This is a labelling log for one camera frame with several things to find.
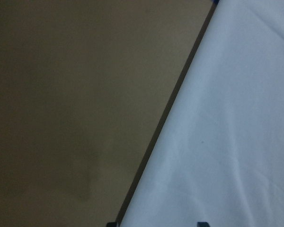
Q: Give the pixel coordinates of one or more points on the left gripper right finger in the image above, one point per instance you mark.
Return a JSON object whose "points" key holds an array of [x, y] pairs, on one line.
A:
{"points": [[202, 224]]}

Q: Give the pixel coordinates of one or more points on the light blue t-shirt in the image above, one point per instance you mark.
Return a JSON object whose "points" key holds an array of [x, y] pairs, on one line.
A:
{"points": [[220, 154]]}

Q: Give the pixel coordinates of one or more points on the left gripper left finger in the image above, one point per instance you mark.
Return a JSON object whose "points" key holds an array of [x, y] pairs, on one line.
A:
{"points": [[112, 224]]}

